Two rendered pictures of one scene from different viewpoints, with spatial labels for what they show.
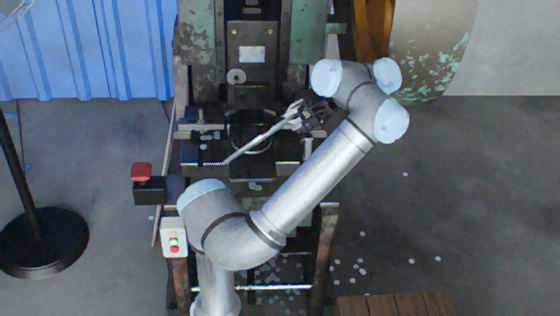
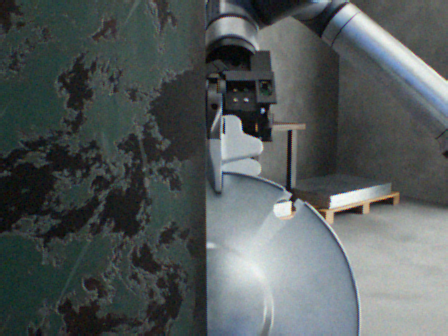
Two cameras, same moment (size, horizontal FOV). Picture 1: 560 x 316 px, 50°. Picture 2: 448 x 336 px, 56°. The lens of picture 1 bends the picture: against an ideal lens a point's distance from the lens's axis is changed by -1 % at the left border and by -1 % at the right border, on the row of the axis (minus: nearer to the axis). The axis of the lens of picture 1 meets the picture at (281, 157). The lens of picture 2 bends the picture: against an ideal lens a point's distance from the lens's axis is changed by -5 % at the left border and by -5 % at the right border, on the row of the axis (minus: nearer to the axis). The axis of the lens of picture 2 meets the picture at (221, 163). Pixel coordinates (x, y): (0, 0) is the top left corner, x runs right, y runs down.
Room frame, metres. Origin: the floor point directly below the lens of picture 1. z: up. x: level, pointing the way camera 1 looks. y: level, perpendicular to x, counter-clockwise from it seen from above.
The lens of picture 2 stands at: (1.43, 0.38, 1.14)
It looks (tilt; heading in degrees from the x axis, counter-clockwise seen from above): 9 degrees down; 239
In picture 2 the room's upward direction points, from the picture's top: straight up
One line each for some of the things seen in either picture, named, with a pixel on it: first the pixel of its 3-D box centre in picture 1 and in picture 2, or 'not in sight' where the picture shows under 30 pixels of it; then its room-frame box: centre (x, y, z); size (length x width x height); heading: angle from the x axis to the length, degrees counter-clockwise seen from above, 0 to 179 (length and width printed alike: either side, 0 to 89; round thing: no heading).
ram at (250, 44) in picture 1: (251, 54); not in sight; (1.49, 0.10, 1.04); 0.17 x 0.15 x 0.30; 6
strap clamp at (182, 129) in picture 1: (198, 120); not in sight; (1.51, 0.28, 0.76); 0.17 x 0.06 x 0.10; 96
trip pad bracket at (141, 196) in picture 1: (152, 202); not in sight; (1.27, 0.40, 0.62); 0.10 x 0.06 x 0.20; 96
